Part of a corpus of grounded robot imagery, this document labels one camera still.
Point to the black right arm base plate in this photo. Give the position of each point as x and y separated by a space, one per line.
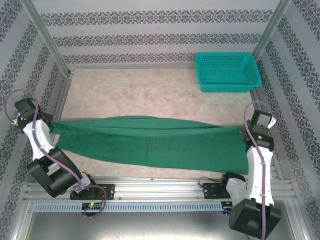
211 190

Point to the teal plastic mesh basket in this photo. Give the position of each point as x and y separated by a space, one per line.
225 87

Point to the small circuit board with lights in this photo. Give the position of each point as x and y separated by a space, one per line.
93 206

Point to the aluminium frame post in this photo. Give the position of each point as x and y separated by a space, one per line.
272 27
45 35

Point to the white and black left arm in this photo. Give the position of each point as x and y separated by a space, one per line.
42 140

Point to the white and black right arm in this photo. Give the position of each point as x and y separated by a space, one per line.
257 170

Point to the wide aluminium mounting rail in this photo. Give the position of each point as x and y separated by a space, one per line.
160 190

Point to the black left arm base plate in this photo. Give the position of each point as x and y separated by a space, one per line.
107 191

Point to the green long pants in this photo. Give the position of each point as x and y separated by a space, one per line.
150 142

